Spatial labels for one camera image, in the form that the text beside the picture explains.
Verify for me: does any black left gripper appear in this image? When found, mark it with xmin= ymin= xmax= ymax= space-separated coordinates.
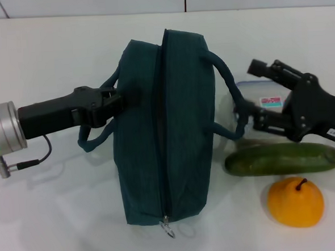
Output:
xmin=16 ymin=82 xmax=146 ymax=140

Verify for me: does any metal zipper pull ring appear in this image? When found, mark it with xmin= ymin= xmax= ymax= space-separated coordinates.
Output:
xmin=158 ymin=214 xmax=177 ymax=240

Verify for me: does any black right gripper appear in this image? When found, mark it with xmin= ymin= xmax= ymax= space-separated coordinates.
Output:
xmin=231 ymin=53 xmax=335 ymax=150

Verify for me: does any dark teal fabric bag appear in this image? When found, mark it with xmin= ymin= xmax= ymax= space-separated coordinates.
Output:
xmin=70 ymin=24 xmax=255 ymax=230

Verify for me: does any clear plastic container blue lid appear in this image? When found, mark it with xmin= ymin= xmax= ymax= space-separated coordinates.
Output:
xmin=232 ymin=77 xmax=296 ymax=145

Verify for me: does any orange pear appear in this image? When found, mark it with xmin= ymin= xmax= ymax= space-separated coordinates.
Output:
xmin=266 ymin=175 xmax=326 ymax=229

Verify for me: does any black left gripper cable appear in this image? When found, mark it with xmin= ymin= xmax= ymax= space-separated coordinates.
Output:
xmin=0 ymin=135 xmax=53 ymax=179

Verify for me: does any green cucumber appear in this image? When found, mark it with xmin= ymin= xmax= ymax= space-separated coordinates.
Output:
xmin=223 ymin=140 xmax=335 ymax=179

